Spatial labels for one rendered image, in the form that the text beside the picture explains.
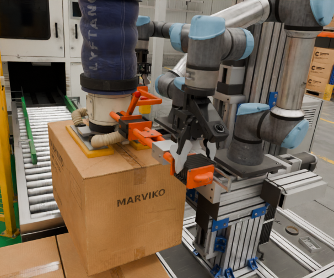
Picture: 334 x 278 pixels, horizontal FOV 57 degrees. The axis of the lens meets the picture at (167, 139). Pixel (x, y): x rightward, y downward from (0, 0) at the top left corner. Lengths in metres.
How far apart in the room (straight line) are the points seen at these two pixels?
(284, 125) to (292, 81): 0.15
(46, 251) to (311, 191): 1.18
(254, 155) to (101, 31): 0.73
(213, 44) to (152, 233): 0.79
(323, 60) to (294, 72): 7.88
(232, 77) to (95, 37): 0.63
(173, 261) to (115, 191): 1.00
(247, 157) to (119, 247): 0.59
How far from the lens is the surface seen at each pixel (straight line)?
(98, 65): 1.14
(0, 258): 1.57
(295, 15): 1.07
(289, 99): 1.12
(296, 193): 1.34
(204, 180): 0.73
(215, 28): 0.68
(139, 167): 1.05
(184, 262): 1.97
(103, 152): 1.13
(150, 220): 1.19
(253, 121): 1.19
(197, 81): 0.68
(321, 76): 8.98
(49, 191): 2.01
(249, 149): 1.23
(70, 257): 1.50
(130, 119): 1.07
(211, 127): 0.67
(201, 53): 0.68
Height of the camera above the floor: 1.54
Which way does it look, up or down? 21 degrees down
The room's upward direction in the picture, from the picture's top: 5 degrees clockwise
